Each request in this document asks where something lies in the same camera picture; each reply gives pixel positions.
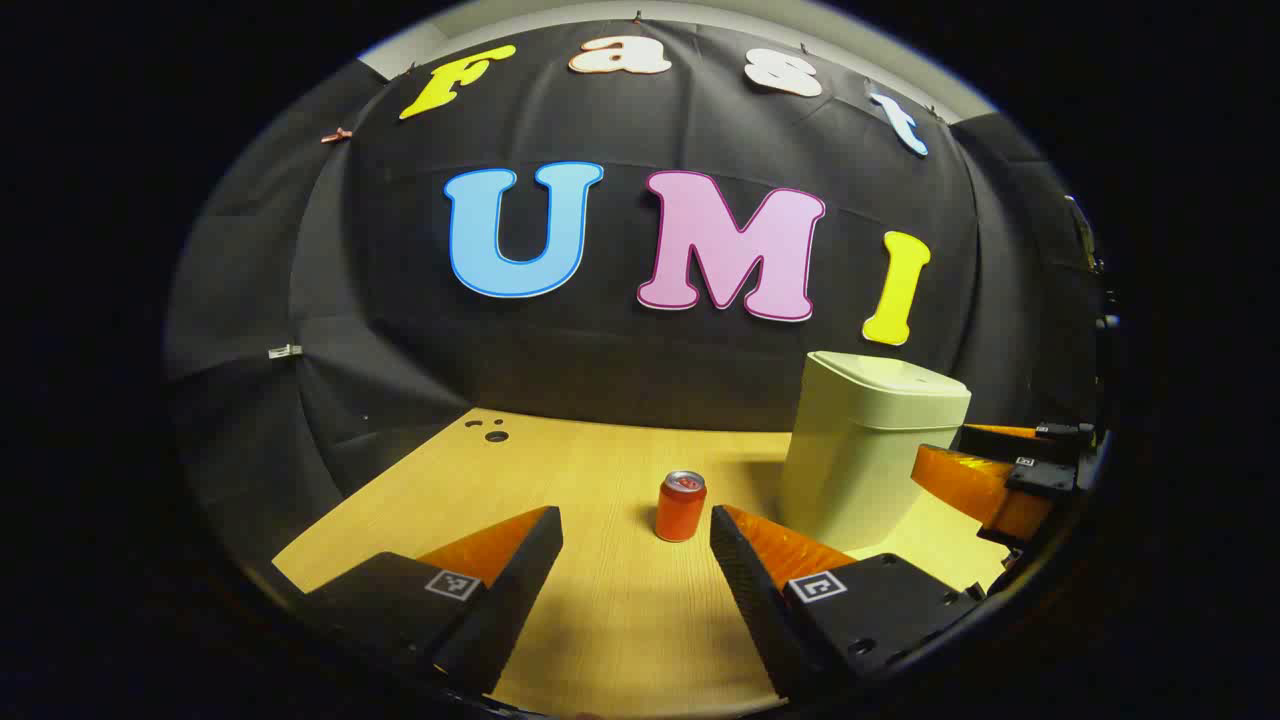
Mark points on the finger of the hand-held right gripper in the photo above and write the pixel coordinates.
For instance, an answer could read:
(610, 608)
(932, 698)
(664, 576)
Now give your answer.
(960, 480)
(1000, 445)

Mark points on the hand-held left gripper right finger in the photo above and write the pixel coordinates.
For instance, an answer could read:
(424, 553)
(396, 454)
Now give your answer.
(750, 590)

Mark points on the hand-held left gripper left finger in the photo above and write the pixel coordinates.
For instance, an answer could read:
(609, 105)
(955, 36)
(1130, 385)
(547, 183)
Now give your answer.
(520, 580)

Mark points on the pale green garbage bin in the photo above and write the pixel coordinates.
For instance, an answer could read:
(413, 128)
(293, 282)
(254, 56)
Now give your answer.
(860, 450)

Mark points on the orange pop can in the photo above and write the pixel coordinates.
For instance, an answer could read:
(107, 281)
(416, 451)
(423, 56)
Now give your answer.
(680, 512)

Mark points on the wooden desktop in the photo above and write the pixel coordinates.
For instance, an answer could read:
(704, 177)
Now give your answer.
(620, 620)

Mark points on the black backdrop cloth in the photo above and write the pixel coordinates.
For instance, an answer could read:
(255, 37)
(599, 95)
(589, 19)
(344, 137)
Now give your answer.
(620, 370)

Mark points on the silver metal clip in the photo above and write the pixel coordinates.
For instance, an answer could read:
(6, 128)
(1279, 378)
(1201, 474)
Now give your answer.
(285, 351)

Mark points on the copper metal clip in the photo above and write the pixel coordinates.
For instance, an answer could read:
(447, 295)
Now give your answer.
(336, 135)

